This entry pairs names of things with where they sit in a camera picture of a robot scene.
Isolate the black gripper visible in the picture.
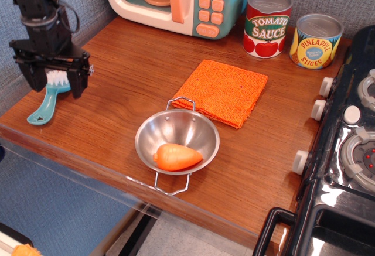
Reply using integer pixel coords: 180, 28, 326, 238
9, 15, 93, 99

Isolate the blue dish brush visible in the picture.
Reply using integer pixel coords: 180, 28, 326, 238
27, 70, 71, 125

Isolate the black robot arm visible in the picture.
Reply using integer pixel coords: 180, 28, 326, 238
9, 0, 93, 98

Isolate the orange folded towel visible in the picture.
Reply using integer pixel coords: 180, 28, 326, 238
172, 60, 268, 129

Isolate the orange plastic carrot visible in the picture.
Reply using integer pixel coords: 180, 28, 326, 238
153, 143, 203, 172

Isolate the toy microwave oven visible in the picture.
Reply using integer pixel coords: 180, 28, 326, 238
108, 0, 247, 40

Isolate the orange plush object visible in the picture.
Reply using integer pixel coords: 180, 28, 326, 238
11, 244, 41, 256

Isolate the tomato sauce can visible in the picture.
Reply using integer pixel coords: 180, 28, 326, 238
243, 0, 293, 59

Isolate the pineapple slices can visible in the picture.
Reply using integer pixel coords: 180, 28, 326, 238
289, 13, 344, 70

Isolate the black toy stove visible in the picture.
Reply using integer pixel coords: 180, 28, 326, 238
253, 26, 374, 255

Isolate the steel bowl with handles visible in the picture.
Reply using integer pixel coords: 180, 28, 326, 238
135, 98, 220, 196

